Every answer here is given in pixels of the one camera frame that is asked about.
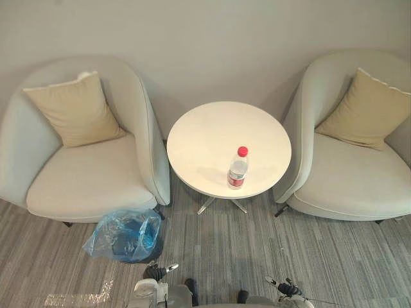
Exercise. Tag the round white tea table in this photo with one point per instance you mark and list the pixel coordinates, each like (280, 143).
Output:
(221, 138)

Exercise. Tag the beige square cushion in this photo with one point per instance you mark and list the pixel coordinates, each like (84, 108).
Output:
(366, 115)
(75, 112)

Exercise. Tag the small dark waste bin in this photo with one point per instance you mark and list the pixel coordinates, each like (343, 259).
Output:
(154, 248)

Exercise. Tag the robot silver body and feet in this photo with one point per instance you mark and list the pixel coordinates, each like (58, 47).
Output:
(205, 296)

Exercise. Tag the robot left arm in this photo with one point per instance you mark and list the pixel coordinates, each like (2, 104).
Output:
(149, 293)

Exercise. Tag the clear bottle with red cap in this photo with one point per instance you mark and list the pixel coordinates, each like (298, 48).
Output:
(238, 170)

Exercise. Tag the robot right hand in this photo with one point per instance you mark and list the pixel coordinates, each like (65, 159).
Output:
(285, 288)

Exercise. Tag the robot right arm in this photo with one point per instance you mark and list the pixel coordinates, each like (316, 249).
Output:
(298, 301)

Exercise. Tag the blue plastic bin bag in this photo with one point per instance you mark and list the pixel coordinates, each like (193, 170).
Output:
(112, 237)

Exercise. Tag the pale grey tub armchair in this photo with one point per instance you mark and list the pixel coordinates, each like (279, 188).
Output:
(90, 179)
(346, 179)

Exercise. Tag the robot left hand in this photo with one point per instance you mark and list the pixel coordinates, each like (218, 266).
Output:
(157, 270)

